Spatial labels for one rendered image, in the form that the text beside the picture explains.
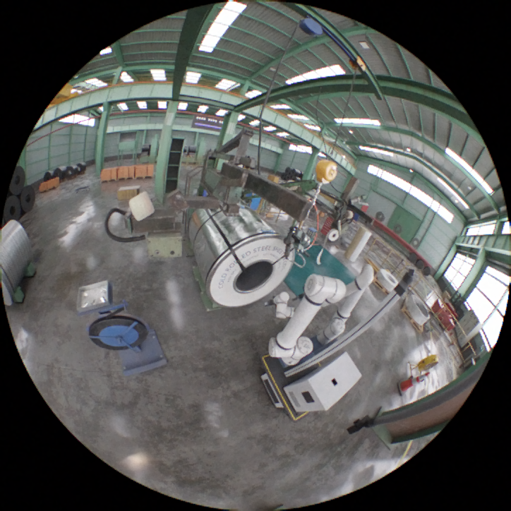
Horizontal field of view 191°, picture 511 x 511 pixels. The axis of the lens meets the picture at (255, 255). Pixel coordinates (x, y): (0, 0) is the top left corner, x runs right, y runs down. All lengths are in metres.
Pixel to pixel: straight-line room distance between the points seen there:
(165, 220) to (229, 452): 2.19
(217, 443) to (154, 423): 0.68
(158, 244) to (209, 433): 1.89
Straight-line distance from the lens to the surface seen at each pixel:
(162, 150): 5.61
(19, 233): 4.70
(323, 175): 1.43
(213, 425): 2.01
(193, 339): 2.13
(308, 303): 0.86
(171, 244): 0.79
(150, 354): 2.14
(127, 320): 1.40
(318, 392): 1.41
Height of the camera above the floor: 1.98
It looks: 34 degrees down
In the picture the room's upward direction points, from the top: 19 degrees clockwise
